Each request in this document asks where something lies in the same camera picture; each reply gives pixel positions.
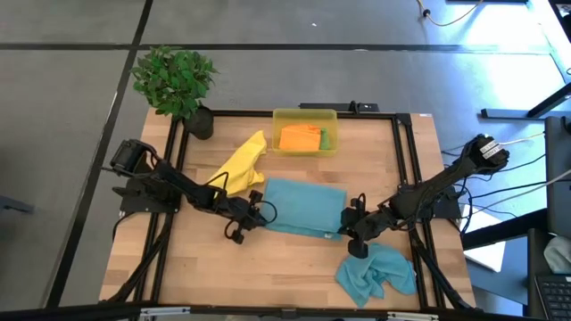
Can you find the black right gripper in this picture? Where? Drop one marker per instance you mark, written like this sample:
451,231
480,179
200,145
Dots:
370,223

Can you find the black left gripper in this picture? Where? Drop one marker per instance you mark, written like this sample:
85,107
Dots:
245,214

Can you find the teal microfiber towel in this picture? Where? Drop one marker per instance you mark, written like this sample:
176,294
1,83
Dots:
308,205
374,272

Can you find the yellow microfiber towel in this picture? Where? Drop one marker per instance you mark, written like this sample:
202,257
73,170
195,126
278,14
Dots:
243,165

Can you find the green microfiber towel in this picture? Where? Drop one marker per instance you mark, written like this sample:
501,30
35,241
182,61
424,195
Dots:
325,140

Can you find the orange microfiber towel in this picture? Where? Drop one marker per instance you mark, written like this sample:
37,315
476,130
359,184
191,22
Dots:
300,139

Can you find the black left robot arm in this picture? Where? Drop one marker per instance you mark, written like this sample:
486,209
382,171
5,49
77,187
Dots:
178,185

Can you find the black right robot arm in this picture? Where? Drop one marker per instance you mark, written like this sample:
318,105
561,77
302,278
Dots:
446,178

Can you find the black plant pot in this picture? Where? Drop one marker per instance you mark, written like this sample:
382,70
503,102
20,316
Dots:
200,125

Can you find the yellow translucent plastic bin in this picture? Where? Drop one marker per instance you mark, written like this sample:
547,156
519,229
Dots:
303,115

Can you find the white paper sheet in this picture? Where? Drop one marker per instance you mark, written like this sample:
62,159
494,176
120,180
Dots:
488,256

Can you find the green artificial plant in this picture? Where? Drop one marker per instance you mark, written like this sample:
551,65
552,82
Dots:
171,80

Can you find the dark desk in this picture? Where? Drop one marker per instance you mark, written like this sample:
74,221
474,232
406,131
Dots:
533,267

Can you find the black crossbar with silver brackets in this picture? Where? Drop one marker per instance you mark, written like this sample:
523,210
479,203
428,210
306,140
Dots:
67,314

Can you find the yellow power plug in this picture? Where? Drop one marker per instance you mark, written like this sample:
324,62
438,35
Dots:
513,141

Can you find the black desk leg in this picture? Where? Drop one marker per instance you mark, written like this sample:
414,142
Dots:
504,114

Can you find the white crumpled bag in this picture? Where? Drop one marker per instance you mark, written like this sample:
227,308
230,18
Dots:
560,254

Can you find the black keyboard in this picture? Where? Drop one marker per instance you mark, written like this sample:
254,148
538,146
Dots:
555,298

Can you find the grey floor object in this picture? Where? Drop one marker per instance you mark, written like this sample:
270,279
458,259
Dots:
13,206

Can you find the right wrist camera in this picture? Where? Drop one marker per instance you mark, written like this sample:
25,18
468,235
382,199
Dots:
357,204

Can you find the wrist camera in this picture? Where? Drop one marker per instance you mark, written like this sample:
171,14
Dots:
255,197
357,204

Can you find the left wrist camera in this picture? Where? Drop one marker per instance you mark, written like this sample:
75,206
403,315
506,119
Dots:
255,197

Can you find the black aluminium rig frame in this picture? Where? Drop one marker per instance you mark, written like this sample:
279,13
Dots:
241,113

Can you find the black bracket bar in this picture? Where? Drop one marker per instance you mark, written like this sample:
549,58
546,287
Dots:
330,107

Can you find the black furniture frame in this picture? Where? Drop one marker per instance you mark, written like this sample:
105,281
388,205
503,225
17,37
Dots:
564,11

